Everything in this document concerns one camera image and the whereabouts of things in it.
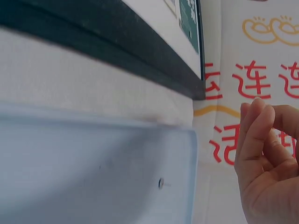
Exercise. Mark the person's right hand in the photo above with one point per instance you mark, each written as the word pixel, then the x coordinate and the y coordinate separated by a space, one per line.
pixel 266 191

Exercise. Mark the person's right fingers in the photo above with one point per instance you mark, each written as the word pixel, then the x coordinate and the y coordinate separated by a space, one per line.
pixel 254 130

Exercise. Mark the person's right thumb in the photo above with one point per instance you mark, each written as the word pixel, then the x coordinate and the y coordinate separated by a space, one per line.
pixel 288 116

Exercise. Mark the small metal pin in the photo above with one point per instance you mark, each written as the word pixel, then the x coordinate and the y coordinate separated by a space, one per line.
pixel 161 183

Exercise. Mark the white board with green print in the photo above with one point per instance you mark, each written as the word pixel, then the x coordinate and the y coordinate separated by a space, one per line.
pixel 184 30

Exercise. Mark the light blue translucent plastic tray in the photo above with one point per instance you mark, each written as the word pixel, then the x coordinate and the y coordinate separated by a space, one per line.
pixel 93 168

